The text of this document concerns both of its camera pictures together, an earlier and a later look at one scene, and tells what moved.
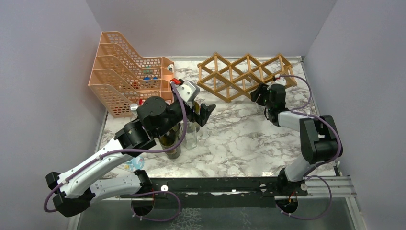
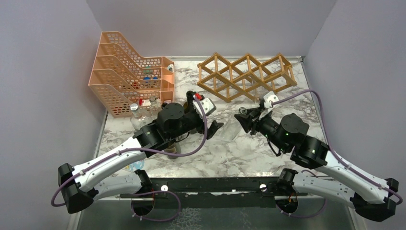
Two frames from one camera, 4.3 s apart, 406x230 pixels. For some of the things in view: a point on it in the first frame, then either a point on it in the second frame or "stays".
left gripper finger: (205, 112) → (214, 126)
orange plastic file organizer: (122, 76) stays
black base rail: (249, 192) stays
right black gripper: (255, 94) → (245, 120)
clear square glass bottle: (191, 136) → (231, 127)
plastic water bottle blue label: (135, 164) stays
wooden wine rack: (232, 80) stays
